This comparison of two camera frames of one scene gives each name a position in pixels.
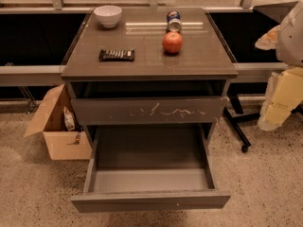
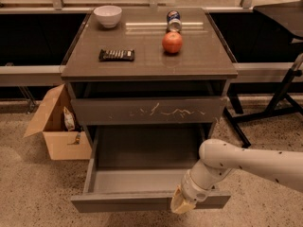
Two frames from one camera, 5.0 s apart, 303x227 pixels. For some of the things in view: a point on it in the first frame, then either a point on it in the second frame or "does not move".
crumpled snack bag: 69,119 does not move
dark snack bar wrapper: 116,55 does not move
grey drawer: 155,166 does not move
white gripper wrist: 291,40 -> 189,190
